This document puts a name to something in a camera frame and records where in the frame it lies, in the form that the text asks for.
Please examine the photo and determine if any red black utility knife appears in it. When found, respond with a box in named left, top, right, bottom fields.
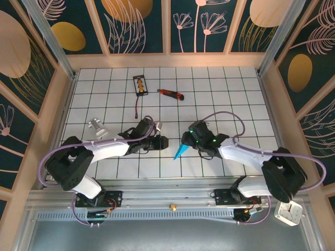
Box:
left=157, top=88, right=185, bottom=102

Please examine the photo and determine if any aluminium front rail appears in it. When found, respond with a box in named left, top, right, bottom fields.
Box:
left=25, top=177, right=312, bottom=212

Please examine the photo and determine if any black battery with red lead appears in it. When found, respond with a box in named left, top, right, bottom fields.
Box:
left=132, top=75, right=149, bottom=120

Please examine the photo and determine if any aluminium frame post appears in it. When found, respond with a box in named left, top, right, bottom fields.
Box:
left=256, top=0, right=307, bottom=76
left=22, top=0, right=78, bottom=79

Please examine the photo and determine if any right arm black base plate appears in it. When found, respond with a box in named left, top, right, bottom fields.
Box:
left=214, top=188, right=262, bottom=206

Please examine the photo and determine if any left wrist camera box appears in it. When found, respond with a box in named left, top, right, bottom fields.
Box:
left=132, top=117, right=163, bottom=139

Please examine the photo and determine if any grey slotted cable duct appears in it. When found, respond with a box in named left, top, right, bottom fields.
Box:
left=36, top=209, right=236, bottom=223

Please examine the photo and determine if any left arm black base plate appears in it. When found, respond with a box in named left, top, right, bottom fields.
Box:
left=75, top=190, right=124, bottom=209

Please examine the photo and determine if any blue paper sheet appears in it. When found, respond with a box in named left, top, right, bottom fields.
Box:
left=173, top=143, right=191, bottom=161

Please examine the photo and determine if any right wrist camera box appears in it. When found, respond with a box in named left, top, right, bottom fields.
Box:
left=188, top=120, right=214, bottom=144

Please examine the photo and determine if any white square clock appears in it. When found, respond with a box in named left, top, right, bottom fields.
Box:
left=273, top=200, right=304, bottom=227

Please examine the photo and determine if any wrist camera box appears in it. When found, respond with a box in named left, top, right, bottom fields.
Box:
left=188, top=120, right=214, bottom=144
left=132, top=117, right=163, bottom=139

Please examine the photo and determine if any small black controller board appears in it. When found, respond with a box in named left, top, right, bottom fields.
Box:
left=86, top=209, right=112, bottom=220
left=233, top=206, right=263, bottom=220

